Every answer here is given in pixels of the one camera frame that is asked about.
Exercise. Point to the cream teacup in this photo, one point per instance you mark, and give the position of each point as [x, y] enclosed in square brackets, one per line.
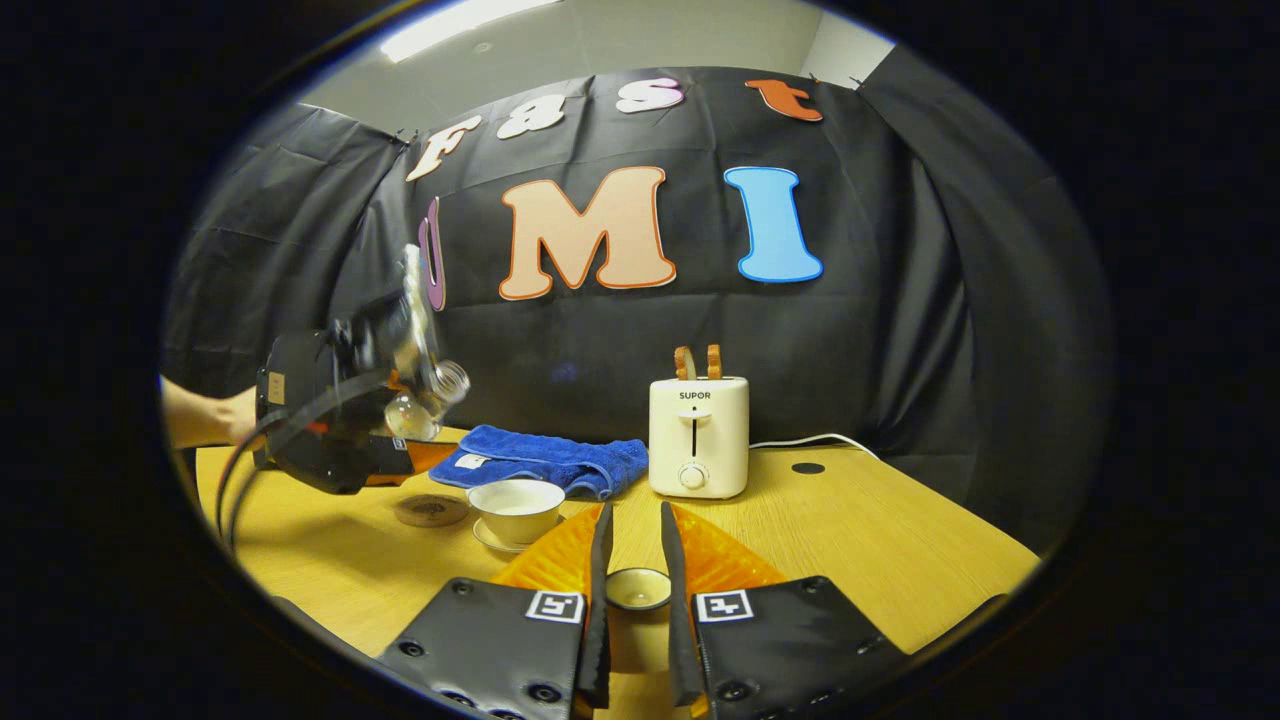
[515, 520]

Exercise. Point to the blue towel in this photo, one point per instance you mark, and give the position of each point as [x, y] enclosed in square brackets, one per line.
[560, 460]

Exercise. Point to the white toaster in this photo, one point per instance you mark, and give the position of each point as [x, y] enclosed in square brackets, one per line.
[700, 440]

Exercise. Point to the cream saucer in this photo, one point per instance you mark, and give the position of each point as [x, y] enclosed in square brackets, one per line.
[495, 543]

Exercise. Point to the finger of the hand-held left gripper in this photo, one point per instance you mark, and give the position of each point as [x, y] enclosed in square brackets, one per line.
[410, 465]
[380, 330]

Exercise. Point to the round wooden coaster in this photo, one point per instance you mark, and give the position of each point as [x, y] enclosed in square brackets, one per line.
[430, 512]

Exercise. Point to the bread slice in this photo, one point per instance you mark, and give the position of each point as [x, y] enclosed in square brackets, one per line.
[714, 362]
[684, 363]

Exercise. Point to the clear water bottle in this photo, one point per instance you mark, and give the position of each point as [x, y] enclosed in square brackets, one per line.
[440, 385]

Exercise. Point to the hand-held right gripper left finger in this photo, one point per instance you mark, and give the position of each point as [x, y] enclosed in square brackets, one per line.
[597, 620]

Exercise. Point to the black backdrop cloth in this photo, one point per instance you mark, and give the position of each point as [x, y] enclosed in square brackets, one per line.
[850, 330]

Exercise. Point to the cream teacup lid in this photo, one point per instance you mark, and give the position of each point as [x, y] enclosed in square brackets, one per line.
[638, 590]

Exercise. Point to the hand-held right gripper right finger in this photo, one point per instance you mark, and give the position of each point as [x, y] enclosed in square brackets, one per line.
[680, 620]

